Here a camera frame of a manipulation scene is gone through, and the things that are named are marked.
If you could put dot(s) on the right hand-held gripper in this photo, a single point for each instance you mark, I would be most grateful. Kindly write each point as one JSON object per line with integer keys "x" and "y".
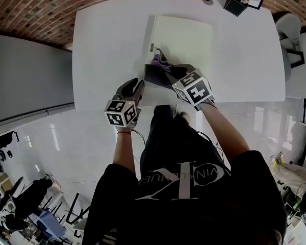
{"x": 197, "y": 93}

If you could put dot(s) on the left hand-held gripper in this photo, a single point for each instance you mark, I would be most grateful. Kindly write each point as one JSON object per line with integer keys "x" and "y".
{"x": 120, "y": 111}

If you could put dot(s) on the person's right forearm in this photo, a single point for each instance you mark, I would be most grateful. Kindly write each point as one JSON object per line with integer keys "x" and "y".
{"x": 227, "y": 131}

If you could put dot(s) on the person's left forearm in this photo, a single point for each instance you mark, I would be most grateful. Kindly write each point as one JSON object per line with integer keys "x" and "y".
{"x": 122, "y": 152}

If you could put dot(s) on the person's black trousers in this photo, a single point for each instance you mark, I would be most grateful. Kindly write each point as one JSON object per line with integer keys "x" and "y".
{"x": 168, "y": 142}

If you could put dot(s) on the black pen holder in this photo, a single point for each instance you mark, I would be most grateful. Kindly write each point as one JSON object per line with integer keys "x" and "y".
{"x": 235, "y": 2}

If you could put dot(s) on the white partition panel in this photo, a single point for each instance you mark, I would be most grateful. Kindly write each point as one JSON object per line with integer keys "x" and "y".
{"x": 28, "y": 80}

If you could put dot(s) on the grey chair with black legs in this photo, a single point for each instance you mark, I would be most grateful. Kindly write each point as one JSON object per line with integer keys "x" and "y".
{"x": 289, "y": 29}

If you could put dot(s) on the person's black t-shirt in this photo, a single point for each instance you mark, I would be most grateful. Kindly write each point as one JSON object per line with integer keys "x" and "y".
{"x": 188, "y": 208}

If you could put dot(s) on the white chair with black legs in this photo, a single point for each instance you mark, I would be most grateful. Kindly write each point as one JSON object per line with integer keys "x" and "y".
{"x": 79, "y": 213}

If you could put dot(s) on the blue table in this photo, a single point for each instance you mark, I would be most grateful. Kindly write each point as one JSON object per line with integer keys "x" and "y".
{"x": 51, "y": 226}

